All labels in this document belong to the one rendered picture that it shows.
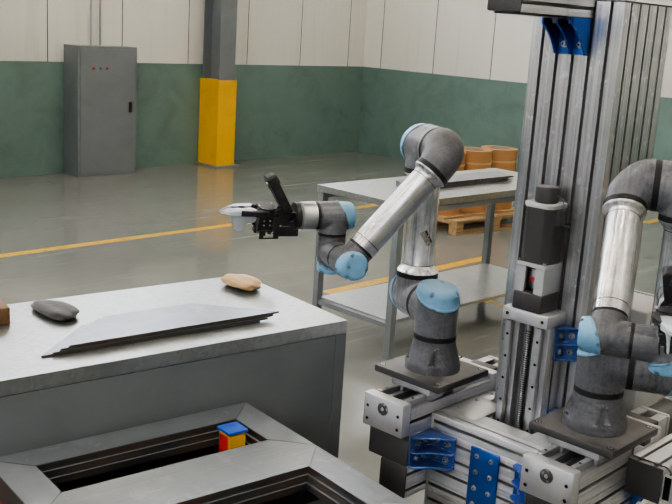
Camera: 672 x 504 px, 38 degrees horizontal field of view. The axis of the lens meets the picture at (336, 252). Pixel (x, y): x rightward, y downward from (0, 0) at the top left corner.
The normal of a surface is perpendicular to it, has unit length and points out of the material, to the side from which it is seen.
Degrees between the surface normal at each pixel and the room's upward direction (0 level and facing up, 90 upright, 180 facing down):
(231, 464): 0
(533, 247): 90
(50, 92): 90
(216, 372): 90
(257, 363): 90
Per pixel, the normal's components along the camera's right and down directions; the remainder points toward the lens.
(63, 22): 0.72, 0.20
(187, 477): 0.06, -0.97
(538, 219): -0.69, 0.12
